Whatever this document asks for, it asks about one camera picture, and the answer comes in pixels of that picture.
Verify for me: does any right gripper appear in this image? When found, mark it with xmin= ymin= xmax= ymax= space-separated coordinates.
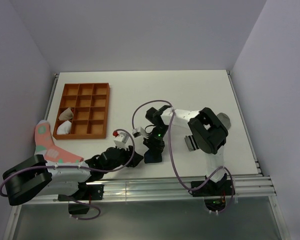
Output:
xmin=143 ymin=125 xmax=170 ymax=161

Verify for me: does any aluminium frame rail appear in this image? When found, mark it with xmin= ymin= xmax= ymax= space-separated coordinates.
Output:
xmin=88 ymin=175 xmax=277 ymax=203

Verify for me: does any dark blue patterned sock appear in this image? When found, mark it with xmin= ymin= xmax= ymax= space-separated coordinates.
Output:
xmin=144 ymin=149 xmax=163 ymax=164

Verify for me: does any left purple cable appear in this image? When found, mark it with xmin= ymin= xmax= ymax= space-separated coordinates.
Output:
xmin=0 ymin=128 xmax=136 ymax=221

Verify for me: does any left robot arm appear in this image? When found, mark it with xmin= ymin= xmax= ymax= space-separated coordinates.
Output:
xmin=0 ymin=145 xmax=144 ymax=206

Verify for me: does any pink green sock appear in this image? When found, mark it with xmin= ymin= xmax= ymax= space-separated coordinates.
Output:
xmin=34 ymin=120 xmax=84 ymax=164

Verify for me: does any white rolled sock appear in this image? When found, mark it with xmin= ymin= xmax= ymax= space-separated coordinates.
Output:
xmin=56 ymin=120 xmax=72 ymax=135

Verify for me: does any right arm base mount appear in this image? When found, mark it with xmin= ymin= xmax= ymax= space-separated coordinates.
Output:
xmin=188 ymin=173 xmax=236 ymax=213

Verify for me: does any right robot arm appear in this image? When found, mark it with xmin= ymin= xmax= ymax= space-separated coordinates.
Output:
xmin=143 ymin=105 xmax=231 ymax=195

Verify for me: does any orange compartment tray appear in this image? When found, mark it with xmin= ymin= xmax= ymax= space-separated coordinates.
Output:
xmin=53 ymin=83 xmax=110 ymax=140

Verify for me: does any beige rolled sock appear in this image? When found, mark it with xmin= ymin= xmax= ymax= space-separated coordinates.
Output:
xmin=58 ymin=107 xmax=74 ymax=121

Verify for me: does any grey striped sock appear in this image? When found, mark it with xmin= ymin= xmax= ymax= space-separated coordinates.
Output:
xmin=184 ymin=108 xmax=231 ymax=155

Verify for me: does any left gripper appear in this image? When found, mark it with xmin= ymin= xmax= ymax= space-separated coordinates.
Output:
xmin=103 ymin=143 xmax=143 ymax=174

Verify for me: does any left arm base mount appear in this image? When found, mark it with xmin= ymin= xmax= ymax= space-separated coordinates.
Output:
xmin=57 ymin=184 xmax=104 ymax=221

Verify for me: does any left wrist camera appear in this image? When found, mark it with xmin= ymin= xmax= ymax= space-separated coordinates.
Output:
xmin=112 ymin=130 xmax=129 ymax=150

